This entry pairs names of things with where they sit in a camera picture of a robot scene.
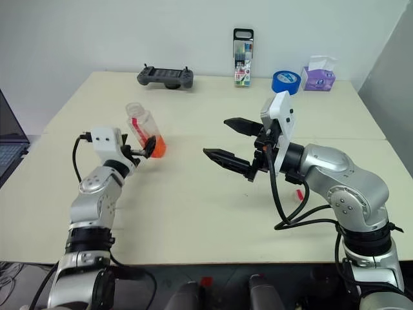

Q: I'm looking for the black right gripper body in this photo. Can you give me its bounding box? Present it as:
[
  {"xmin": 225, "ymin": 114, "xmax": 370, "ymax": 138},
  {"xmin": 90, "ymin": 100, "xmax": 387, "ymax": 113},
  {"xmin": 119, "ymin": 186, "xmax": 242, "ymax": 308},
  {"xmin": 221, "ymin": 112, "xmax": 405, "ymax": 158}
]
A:
[{"xmin": 253, "ymin": 119, "xmax": 281, "ymax": 175}]

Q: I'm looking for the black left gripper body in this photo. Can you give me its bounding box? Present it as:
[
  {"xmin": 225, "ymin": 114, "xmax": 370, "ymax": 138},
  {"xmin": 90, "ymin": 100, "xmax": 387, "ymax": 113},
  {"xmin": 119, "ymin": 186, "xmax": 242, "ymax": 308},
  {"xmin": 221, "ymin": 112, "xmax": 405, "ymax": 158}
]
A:
[{"xmin": 121, "ymin": 134, "xmax": 143, "ymax": 168}]

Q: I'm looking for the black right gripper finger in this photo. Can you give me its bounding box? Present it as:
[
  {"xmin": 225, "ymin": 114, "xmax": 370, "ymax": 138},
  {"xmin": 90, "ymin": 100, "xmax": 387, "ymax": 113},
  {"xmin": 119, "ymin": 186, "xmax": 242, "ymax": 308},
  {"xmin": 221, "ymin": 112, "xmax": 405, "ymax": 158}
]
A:
[
  {"xmin": 203, "ymin": 147, "xmax": 258, "ymax": 183},
  {"xmin": 223, "ymin": 118, "xmax": 264, "ymax": 138}
]

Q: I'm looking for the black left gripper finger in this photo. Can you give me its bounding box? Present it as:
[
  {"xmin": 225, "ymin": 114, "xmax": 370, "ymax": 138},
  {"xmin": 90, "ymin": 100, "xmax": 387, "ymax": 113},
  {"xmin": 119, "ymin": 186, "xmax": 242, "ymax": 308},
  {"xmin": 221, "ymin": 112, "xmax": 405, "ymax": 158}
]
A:
[{"xmin": 130, "ymin": 136, "xmax": 157, "ymax": 160}]

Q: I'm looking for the bottle with orange liquid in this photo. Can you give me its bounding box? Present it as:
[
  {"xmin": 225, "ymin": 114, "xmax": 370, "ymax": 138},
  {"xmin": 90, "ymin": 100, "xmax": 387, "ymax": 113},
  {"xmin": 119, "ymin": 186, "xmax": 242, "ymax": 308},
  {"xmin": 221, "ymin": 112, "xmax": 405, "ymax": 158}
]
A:
[{"xmin": 125, "ymin": 102, "xmax": 168, "ymax": 159}]

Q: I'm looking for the blue tape roll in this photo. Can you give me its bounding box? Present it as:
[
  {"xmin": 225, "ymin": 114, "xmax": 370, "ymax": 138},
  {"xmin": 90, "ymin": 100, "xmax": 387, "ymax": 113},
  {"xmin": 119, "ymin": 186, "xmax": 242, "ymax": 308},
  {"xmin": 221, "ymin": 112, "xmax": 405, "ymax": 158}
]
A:
[{"xmin": 272, "ymin": 69, "xmax": 301, "ymax": 96}]

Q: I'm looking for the colour marker pen pack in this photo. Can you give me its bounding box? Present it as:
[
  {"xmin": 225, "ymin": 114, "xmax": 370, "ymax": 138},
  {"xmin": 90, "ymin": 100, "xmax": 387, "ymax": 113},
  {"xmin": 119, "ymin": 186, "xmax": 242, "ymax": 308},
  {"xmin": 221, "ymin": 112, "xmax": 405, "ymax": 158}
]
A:
[{"xmin": 233, "ymin": 28, "xmax": 255, "ymax": 88}]

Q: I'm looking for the grey handheld game controller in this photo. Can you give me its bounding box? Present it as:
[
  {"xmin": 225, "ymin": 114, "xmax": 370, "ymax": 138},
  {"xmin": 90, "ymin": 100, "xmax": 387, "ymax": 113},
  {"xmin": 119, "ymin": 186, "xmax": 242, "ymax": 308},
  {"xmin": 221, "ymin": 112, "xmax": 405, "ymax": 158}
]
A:
[{"xmin": 136, "ymin": 63, "xmax": 196, "ymax": 90}]

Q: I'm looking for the purple tissue box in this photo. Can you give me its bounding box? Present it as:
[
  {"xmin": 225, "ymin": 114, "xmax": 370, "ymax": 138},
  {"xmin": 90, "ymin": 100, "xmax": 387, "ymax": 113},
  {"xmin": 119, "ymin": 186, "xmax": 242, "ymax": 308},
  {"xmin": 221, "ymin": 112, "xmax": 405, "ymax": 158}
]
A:
[{"xmin": 301, "ymin": 54, "xmax": 337, "ymax": 92}]

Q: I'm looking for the dark laptop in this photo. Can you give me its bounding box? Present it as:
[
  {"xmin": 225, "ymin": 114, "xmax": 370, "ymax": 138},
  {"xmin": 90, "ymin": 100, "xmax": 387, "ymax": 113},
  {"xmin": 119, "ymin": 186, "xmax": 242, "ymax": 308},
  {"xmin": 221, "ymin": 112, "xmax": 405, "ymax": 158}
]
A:
[{"xmin": 0, "ymin": 88, "xmax": 30, "ymax": 188}]

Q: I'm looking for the dark rounded shape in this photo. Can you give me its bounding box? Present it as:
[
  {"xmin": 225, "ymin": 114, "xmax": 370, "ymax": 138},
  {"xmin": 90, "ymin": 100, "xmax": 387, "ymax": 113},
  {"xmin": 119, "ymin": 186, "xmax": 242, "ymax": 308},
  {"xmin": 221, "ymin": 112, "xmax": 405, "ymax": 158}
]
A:
[
  {"xmin": 248, "ymin": 274, "xmax": 285, "ymax": 310},
  {"xmin": 164, "ymin": 281, "xmax": 207, "ymax": 310}
]

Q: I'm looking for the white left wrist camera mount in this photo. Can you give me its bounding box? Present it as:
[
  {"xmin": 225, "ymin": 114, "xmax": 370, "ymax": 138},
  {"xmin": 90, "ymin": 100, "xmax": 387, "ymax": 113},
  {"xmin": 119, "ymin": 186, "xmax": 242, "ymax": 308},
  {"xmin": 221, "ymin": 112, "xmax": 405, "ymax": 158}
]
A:
[{"xmin": 91, "ymin": 127, "xmax": 137, "ymax": 177}]

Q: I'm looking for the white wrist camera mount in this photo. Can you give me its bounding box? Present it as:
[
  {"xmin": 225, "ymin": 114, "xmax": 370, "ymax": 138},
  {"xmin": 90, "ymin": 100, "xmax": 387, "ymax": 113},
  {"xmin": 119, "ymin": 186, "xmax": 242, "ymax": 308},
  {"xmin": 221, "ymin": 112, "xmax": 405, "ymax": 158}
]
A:
[
  {"xmin": 91, "ymin": 127, "xmax": 137, "ymax": 177},
  {"xmin": 259, "ymin": 91, "xmax": 297, "ymax": 177}
]

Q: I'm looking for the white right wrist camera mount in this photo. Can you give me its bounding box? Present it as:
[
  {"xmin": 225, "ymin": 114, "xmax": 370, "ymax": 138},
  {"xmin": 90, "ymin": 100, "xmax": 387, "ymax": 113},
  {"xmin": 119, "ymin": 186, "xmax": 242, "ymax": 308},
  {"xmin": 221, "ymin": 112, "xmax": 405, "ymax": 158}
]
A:
[{"xmin": 259, "ymin": 91, "xmax": 297, "ymax": 177}]

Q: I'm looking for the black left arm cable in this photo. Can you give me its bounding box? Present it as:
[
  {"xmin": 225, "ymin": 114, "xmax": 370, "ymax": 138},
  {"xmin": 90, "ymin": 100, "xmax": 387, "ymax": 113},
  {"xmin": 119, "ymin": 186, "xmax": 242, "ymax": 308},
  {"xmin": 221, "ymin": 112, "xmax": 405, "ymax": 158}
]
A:
[{"xmin": 72, "ymin": 131, "xmax": 94, "ymax": 183}]

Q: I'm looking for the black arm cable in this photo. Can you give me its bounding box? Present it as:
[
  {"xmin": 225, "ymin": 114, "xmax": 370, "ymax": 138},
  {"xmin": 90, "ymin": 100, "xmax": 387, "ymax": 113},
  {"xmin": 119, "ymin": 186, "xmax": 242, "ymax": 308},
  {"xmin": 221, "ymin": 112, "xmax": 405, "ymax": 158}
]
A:
[
  {"xmin": 263, "ymin": 141, "xmax": 343, "ymax": 232},
  {"xmin": 72, "ymin": 131, "xmax": 94, "ymax": 183}
]

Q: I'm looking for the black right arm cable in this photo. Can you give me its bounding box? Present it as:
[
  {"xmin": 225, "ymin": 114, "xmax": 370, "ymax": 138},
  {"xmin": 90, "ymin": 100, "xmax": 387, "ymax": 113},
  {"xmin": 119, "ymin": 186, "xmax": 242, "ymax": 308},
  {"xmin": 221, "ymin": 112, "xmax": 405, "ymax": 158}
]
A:
[{"xmin": 263, "ymin": 141, "xmax": 343, "ymax": 232}]

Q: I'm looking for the black robot body cable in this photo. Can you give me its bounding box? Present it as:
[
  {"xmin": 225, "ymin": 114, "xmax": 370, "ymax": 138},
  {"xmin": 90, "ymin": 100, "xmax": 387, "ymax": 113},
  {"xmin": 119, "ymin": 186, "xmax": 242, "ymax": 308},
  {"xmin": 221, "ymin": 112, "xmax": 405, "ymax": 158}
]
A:
[{"xmin": 109, "ymin": 254, "xmax": 158, "ymax": 296}]

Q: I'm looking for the white cable bundle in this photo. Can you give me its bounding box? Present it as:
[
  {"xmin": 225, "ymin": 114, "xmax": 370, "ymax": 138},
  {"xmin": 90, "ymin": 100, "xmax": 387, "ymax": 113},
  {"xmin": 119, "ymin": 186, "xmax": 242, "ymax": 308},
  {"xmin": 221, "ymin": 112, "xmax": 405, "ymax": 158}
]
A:
[{"xmin": 0, "ymin": 261, "xmax": 20, "ymax": 291}]

